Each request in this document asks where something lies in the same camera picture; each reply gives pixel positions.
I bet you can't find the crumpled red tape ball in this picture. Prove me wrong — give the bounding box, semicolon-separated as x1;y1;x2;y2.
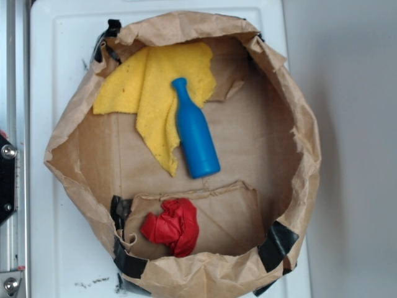
140;198;199;258

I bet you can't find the yellow cloth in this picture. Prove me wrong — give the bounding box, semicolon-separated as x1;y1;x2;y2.
92;42;216;176

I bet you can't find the aluminium frame rail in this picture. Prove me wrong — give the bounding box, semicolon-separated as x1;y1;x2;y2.
1;1;32;297

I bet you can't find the white plastic tray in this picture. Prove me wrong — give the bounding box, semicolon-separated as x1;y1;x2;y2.
29;1;287;297

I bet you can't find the blue plastic bottle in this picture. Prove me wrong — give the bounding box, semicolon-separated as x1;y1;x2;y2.
172;78;221;179

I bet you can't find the black metal bracket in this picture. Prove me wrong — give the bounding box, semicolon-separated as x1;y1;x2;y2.
0;130;18;226

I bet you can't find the brown paper bag basin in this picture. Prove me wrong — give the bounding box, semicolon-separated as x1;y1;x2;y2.
44;11;321;297

